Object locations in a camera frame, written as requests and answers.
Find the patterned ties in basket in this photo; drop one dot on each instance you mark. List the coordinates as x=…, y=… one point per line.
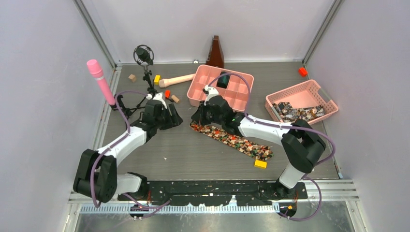
x=289, y=114

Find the brown wooden metronome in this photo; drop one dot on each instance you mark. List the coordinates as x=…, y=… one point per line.
x=215, y=56

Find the yellow block near front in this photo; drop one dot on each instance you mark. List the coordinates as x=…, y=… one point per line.
x=260, y=164

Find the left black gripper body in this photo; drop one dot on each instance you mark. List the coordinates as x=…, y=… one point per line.
x=164, y=121

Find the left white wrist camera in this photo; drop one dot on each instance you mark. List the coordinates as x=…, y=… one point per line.
x=158, y=97

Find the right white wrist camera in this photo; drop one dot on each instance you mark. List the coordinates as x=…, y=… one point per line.
x=210, y=92

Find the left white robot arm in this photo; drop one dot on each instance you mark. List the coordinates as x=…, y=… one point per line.
x=97, y=176

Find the wooden cylinder block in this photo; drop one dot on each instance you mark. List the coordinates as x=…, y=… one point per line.
x=175, y=99

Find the black microphone with tripod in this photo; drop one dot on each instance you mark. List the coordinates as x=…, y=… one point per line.
x=144, y=56

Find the floral patterned necktie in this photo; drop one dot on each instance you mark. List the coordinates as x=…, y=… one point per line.
x=243, y=145

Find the dark green rolled tie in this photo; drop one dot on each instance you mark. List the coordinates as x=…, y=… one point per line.
x=223, y=81

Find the wooden cube block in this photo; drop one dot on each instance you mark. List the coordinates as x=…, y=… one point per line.
x=132, y=78

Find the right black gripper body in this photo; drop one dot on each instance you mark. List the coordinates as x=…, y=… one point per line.
x=207, y=116

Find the red block far corner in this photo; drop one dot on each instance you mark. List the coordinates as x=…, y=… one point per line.
x=302, y=71

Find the small orange block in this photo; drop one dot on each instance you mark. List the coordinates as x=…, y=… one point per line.
x=167, y=94

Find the yellow cube block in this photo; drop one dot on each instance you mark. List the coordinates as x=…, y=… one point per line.
x=157, y=79

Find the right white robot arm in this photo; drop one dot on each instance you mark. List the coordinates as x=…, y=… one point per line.
x=302, y=144

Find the pink perforated basket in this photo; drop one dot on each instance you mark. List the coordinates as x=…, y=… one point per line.
x=306, y=94

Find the pink divided organizer tray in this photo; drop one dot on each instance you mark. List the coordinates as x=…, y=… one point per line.
x=231, y=85

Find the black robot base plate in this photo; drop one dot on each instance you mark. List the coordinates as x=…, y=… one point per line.
x=218, y=193

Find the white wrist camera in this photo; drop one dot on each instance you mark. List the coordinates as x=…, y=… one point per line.
x=210, y=92
x=158, y=97

